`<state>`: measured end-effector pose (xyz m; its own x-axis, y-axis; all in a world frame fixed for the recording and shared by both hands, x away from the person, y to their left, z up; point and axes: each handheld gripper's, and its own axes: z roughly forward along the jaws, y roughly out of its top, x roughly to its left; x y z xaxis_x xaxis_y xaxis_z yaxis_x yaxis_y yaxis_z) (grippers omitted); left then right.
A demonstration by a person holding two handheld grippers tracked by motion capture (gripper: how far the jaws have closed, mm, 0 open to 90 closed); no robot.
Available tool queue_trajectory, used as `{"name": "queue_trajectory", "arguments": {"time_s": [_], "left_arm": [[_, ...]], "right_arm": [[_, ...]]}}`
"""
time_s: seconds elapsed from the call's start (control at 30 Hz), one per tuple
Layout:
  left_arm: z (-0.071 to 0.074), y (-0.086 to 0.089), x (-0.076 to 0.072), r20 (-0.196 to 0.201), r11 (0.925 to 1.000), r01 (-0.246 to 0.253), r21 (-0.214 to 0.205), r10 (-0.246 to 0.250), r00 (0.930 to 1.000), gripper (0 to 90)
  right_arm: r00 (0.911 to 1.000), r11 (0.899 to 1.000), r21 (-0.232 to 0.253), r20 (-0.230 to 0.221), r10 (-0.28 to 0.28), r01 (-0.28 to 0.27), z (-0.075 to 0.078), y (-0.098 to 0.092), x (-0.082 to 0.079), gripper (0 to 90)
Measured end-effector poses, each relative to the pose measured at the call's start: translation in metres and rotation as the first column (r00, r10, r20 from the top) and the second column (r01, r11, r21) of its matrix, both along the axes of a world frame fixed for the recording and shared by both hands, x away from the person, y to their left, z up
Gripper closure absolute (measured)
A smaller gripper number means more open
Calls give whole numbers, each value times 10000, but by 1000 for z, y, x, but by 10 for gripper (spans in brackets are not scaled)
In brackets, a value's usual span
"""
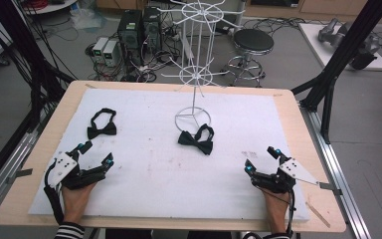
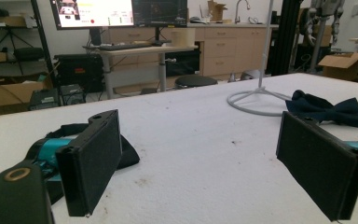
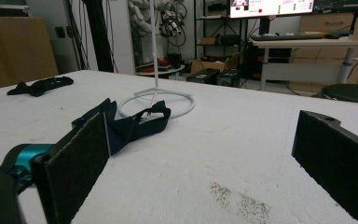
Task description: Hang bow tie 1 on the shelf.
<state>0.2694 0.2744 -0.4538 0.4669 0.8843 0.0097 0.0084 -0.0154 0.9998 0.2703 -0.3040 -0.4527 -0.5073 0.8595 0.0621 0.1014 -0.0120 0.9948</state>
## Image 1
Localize thin black cable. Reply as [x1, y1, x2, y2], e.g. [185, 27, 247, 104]
[286, 188, 296, 237]

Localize black metal frame post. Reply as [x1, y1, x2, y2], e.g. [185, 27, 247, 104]
[290, 0, 382, 145]
[0, 0, 77, 134]

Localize white wire display rack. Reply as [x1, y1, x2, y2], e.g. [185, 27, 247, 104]
[156, 0, 247, 136]

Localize black computer tower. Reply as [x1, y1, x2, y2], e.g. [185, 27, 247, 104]
[116, 9, 144, 67]
[141, 6, 163, 55]

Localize round white table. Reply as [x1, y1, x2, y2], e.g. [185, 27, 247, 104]
[22, 0, 80, 15]

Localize tangle of black floor cables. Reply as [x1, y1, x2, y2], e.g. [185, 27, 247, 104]
[250, 15, 316, 38]

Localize black bow tie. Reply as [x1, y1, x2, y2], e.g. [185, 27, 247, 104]
[177, 122, 216, 156]
[87, 108, 118, 140]

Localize wooden stick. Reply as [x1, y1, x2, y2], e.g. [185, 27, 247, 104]
[304, 201, 332, 229]

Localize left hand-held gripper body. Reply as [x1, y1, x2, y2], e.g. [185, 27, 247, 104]
[48, 150, 109, 191]

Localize white platform board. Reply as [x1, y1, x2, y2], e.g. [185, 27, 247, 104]
[297, 22, 382, 72]

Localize aluminium rail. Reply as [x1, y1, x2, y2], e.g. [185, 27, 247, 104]
[0, 109, 55, 222]
[299, 102, 373, 239]

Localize person's right hand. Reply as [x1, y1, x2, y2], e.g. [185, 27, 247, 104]
[261, 188, 291, 234]

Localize black corrugated cable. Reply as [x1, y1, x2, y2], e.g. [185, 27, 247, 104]
[43, 161, 66, 226]

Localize clear plastic bag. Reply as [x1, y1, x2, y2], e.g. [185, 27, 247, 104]
[69, 7, 107, 32]

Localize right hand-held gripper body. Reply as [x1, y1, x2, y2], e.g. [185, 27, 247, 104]
[249, 156, 320, 195]

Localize person's left hand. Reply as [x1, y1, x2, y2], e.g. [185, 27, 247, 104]
[61, 181, 97, 224]

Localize metal clamp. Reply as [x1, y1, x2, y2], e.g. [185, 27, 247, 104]
[5, 167, 34, 185]
[317, 181, 343, 196]

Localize white foam mat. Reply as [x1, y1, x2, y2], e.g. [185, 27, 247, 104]
[27, 87, 311, 223]

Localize grey power supply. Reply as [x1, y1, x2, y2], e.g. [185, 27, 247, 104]
[92, 36, 110, 66]
[101, 39, 120, 68]

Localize black round stool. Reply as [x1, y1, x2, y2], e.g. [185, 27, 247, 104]
[223, 28, 276, 89]

